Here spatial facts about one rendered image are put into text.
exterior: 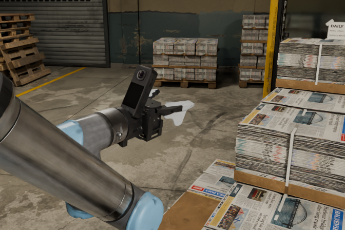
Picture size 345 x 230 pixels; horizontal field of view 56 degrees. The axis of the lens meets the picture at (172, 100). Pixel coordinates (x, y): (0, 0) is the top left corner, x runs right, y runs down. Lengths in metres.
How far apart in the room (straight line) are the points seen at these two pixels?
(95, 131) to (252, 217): 0.64
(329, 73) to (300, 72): 0.13
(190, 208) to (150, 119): 0.84
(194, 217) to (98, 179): 1.01
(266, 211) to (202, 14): 6.64
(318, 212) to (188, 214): 0.55
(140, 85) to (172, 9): 6.94
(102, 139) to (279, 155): 0.70
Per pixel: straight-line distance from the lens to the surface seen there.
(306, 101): 1.49
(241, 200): 1.16
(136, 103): 0.69
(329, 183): 1.18
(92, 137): 0.61
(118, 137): 0.66
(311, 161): 1.15
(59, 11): 8.48
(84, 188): 0.46
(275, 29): 2.22
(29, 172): 0.41
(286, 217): 1.12
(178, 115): 0.78
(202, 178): 1.73
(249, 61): 5.99
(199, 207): 1.51
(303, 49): 1.67
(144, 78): 0.69
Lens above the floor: 1.46
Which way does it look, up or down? 16 degrees down
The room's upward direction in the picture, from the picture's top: straight up
